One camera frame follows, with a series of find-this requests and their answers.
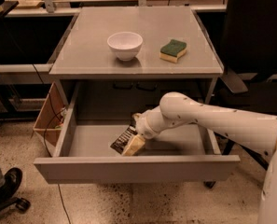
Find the grey cabinet with counter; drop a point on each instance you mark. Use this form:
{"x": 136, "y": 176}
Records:
{"x": 120, "y": 60}

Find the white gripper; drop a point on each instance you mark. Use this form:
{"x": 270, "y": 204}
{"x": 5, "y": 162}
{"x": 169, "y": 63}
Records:
{"x": 142, "y": 128}

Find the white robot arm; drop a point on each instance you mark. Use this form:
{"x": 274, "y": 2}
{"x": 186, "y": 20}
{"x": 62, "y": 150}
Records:
{"x": 255, "y": 131}

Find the brown cardboard box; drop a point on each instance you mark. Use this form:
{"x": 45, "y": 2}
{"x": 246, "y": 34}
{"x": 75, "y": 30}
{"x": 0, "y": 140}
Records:
{"x": 50, "y": 119}

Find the green and yellow sponge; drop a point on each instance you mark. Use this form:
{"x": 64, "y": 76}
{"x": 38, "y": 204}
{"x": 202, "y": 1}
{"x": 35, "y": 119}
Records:
{"x": 172, "y": 51}

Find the black office chair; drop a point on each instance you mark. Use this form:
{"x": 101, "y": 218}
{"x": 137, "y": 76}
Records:
{"x": 244, "y": 36}

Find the black shoe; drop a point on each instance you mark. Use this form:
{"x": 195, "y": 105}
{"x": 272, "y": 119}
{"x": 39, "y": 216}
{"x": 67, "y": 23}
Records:
{"x": 9, "y": 183}

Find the grey open top drawer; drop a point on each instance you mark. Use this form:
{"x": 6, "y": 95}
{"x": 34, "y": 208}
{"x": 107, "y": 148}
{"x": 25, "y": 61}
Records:
{"x": 83, "y": 155}

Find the black chair base caster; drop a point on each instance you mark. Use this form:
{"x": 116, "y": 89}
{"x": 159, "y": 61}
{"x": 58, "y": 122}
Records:
{"x": 20, "y": 204}

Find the grey background desk frame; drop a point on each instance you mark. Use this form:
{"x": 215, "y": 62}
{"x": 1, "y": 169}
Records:
{"x": 30, "y": 42}

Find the black rxbar chocolate wrapper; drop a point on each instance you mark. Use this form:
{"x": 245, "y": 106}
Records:
{"x": 123, "y": 140}

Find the white ceramic bowl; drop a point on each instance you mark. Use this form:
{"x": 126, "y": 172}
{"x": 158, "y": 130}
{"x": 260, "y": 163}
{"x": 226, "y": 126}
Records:
{"x": 125, "y": 45}

